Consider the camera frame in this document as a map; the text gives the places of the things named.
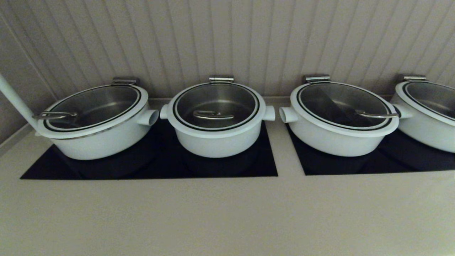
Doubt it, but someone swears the black glass induction panel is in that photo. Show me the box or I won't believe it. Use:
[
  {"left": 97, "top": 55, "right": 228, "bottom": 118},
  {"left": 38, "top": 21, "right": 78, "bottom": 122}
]
[
  {"left": 20, "top": 119, "right": 278, "bottom": 180},
  {"left": 286, "top": 124, "right": 455, "bottom": 176}
]

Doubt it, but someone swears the wide white pot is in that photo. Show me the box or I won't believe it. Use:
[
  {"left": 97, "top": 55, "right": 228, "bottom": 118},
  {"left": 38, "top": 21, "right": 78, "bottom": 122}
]
[
  {"left": 36, "top": 108, "right": 160, "bottom": 160},
  {"left": 391, "top": 103, "right": 455, "bottom": 153},
  {"left": 279, "top": 107, "right": 396, "bottom": 157}
]

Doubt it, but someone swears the small glass lid white rim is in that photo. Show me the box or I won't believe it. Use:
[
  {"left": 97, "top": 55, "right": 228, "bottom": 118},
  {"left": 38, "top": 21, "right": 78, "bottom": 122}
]
[{"left": 167, "top": 82, "right": 266, "bottom": 138}]

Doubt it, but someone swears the deep white pot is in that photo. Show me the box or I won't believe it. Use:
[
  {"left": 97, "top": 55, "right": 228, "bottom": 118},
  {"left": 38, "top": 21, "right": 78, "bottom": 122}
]
[{"left": 160, "top": 105, "right": 276, "bottom": 158}]

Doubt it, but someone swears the white pole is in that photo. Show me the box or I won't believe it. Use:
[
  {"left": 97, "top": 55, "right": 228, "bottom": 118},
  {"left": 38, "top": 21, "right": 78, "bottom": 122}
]
[{"left": 0, "top": 74, "right": 39, "bottom": 130}]

